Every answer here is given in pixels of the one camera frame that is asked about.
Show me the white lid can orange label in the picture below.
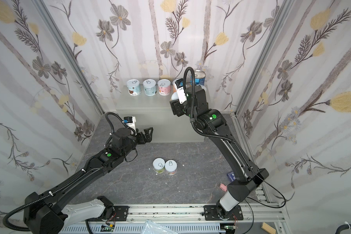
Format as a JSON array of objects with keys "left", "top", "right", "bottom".
[{"left": 172, "top": 79, "right": 177, "bottom": 93}]

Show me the large blue labelled can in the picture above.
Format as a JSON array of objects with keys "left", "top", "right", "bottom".
[{"left": 195, "top": 70, "right": 206, "bottom": 85}]

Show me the white lid can blue label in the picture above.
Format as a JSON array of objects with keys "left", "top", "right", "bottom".
[{"left": 126, "top": 79, "right": 141, "bottom": 97}]

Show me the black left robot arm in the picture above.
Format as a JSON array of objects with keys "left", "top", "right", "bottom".
[{"left": 3, "top": 112, "right": 153, "bottom": 234}]

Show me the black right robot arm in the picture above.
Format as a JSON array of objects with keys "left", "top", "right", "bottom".
[{"left": 170, "top": 67, "right": 269, "bottom": 219}]

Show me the grey metal cabinet box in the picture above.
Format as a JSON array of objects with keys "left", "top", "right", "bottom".
[{"left": 116, "top": 86, "right": 204, "bottom": 143}]

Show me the white lid can green label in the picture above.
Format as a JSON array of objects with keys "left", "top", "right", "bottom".
[{"left": 153, "top": 158, "right": 165, "bottom": 174}]

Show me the white lid can beige label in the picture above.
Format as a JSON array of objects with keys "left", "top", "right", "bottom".
[{"left": 165, "top": 160, "right": 177, "bottom": 176}]

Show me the blue card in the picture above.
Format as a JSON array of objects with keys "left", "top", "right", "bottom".
[{"left": 227, "top": 172, "right": 236, "bottom": 182}]

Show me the clear plastic bag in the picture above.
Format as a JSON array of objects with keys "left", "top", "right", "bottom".
[{"left": 141, "top": 220, "right": 177, "bottom": 234}]

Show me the pink eraser piece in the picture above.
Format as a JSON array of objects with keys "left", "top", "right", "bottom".
[{"left": 219, "top": 183, "right": 227, "bottom": 192}]

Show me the wooden block right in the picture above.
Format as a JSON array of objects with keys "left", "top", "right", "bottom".
[{"left": 261, "top": 222, "right": 277, "bottom": 234}]

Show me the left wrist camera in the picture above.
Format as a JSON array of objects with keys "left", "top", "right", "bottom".
[{"left": 123, "top": 117, "right": 136, "bottom": 132}]

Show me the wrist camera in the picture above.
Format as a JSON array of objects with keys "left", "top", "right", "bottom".
[
  {"left": 123, "top": 117, "right": 136, "bottom": 132},
  {"left": 176, "top": 79, "right": 187, "bottom": 104}
]

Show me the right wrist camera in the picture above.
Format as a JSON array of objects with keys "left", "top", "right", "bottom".
[{"left": 176, "top": 79, "right": 187, "bottom": 104}]

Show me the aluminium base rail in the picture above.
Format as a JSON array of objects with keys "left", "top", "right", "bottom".
[{"left": 42, "top": 203, "right": 290, "bottom": 234}]

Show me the white slotted cable duct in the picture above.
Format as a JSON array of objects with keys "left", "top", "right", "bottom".
[{"left": 60, "top": 222, "right": 226, "bottom": 234}]

